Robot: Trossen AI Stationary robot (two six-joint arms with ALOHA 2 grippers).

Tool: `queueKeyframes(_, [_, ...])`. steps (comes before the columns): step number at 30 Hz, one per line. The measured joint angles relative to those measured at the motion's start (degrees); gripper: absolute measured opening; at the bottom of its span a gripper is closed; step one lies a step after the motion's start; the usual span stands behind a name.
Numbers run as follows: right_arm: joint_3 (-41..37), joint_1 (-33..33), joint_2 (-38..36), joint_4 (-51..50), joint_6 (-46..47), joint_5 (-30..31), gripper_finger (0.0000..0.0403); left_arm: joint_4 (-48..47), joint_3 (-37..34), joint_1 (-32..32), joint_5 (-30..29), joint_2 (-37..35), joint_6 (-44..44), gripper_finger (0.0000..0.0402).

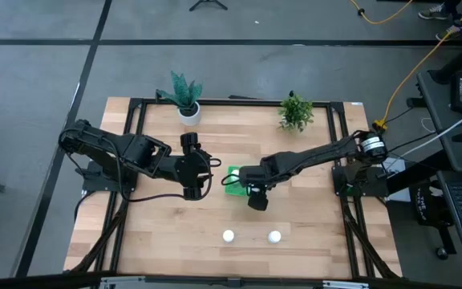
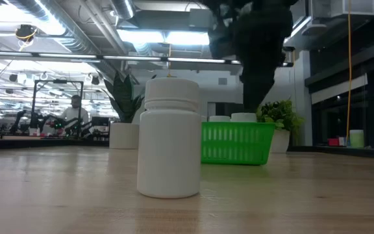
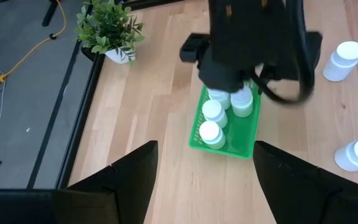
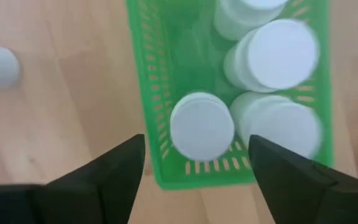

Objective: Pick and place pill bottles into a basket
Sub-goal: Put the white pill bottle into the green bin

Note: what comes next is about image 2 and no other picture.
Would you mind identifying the pale green cup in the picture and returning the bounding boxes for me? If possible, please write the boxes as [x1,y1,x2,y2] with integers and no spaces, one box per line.
[349,129,366,149]

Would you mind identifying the person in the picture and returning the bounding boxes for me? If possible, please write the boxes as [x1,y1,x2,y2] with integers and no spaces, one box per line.
[58,94,90,135]

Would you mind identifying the green plastic basket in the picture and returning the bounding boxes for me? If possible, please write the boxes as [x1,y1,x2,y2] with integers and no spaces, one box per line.
[201,121,276,166]

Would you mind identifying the white ceiling air unit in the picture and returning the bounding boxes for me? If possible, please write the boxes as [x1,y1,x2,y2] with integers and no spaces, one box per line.
[309,0,374,18]

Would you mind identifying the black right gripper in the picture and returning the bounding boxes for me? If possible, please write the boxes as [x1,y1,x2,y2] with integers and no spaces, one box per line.
[207,8,294,113]

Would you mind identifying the white rounded plant pot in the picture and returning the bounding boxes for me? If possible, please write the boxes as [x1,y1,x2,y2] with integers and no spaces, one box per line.
[269,129,291,154]

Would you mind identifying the long ceiling light bar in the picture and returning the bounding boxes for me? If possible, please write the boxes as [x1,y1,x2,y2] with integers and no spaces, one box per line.
[0,49,295,68]

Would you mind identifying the white cylindrical plant pot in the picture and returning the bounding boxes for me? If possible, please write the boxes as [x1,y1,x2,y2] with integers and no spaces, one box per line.
[109,122,140,150]

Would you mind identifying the black metal frame rig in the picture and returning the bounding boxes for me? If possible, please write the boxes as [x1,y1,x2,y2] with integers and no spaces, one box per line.
[29,79,85,133]

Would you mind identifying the leafy green plant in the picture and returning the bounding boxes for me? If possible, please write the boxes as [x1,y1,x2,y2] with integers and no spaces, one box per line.
[256,98,305,131]

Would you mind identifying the snake plant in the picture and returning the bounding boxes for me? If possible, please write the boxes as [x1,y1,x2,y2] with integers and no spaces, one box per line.
[103,72,157,124]

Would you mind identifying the background robot arms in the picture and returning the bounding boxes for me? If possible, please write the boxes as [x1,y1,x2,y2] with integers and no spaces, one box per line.
[8,109,110,139]

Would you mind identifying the black ceiling cable reel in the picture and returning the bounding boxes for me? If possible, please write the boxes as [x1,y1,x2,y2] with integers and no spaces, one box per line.
[14,23,39,42]

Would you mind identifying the short yellow hanging cable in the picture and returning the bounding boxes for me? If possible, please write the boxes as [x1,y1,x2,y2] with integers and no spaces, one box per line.
[166,42,177,79]

